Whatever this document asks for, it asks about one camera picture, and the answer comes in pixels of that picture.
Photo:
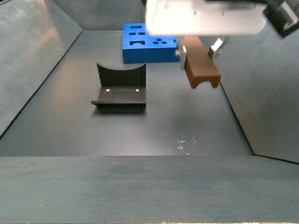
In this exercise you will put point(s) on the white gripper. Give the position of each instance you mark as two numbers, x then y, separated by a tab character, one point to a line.
205	18

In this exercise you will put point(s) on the brown arch block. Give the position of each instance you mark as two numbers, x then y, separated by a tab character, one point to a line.
199	66

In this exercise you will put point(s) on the dark grey curved fixture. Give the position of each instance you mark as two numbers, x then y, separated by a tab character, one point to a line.
122	86

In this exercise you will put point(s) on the blue foam shape-sorter block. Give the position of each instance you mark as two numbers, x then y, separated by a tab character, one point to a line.
143	48

